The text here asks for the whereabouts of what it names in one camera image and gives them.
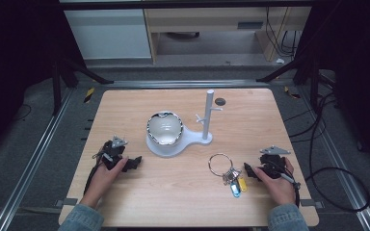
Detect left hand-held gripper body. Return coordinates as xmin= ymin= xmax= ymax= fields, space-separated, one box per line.
xmin=101 ymin=135 xmax=130 ymax=171

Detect black cables under desk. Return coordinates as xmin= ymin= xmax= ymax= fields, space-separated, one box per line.
xmin=264 ymin=7 xmax=303 ymax=59

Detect yellow black striped tape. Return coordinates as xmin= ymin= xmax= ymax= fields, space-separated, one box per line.
xmin=83 ymin=87 xmax=96 ymax=104
xmin=283 ymin=86 xmax=303 ymax=100

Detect black floor cable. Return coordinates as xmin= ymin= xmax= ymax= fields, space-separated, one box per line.
xmin=282 ymin=73 xmax=370 ymax=214

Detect person's right hand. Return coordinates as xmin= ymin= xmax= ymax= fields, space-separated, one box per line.
xmin=252 ymin=156 xmax=297 ymax=207

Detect silver metal floor rail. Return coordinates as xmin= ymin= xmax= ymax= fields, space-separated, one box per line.
xmin=296 ymin=86 xmax=370 ymax=231
xmin=0 ymin=87 xmax=77 ymax=231
xmin=102 ymin=79 xmax=271 ymax=90

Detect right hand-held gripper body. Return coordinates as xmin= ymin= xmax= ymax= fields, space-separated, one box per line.
xmin=258 ymin=145 xmax=292 ymax=180

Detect left hand-held gripper cable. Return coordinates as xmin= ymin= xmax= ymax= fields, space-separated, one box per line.
xmin=82 ymin=144 xmax=113 ymax=196

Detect person's left hand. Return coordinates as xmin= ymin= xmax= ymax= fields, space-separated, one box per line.
xmin=80 ymin=156 xmax=130 ymax=209

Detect blue key tag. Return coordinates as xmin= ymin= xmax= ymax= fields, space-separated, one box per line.
xmin=229 ymin=181 xmax=242 ymax=198

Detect black metal stand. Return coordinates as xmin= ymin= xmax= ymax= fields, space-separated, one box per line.
xmin=255 ymin=47 xmax=335 ymax=114
xmin=50 ymin=47 xmax=115 ymax=116

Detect hand-held gripper cable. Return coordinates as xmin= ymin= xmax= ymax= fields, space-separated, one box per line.
xmin=82 ymin=144 xmax=113 ymax=196
xmin=263 ymin=160 xmax=302 ymax=209

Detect white cabinet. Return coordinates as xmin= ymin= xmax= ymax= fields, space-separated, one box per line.
xmin=63 ymin=8 xmax=152 ymax=61

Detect metal key ring with keys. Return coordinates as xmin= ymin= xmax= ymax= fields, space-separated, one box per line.
xmin=207 ymin=152 xmax=243 ymax=187

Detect shiny silver metal bowl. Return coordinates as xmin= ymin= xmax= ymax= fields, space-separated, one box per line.
xmin=145 ymin=111 xmax=185 ymax=146

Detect yellow key tag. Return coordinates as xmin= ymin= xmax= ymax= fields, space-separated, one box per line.
xmin=237 ymin=176 xmax=249 ymax=193

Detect right hand-held gripper cable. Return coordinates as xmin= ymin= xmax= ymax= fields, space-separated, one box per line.
xmin=263 ymin=160 xmax=302 ymax=209

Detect white peg stand with base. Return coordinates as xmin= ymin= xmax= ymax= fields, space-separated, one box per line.
xmin=145 ymin=89 xmax=224 ymax=159

